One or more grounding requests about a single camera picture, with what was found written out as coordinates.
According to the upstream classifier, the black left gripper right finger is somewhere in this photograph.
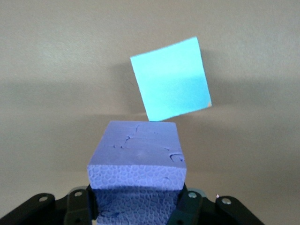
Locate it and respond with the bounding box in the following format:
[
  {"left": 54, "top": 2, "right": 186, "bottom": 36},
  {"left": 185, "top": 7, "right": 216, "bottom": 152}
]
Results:
[{"left": 167, "top": 184, "right": 268, "bottom": 225}]

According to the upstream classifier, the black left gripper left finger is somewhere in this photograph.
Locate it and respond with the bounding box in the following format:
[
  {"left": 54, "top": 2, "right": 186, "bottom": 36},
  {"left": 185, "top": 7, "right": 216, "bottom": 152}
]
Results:
[{"left": 0, "top": 184, "right": 99, "bottom": 225}]

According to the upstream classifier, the purple foam cube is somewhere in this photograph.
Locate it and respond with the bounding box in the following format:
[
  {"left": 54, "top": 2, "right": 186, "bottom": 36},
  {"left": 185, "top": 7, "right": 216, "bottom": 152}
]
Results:
[{"left": 87, "top": 120, "right": 189, "bottom": 225}]

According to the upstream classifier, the blue foam cube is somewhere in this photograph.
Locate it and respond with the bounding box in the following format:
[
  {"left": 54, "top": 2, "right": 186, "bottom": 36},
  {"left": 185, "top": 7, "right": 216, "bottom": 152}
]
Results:
[{"left": 130, "top": 37, "right": 213, "bottom": 122}]

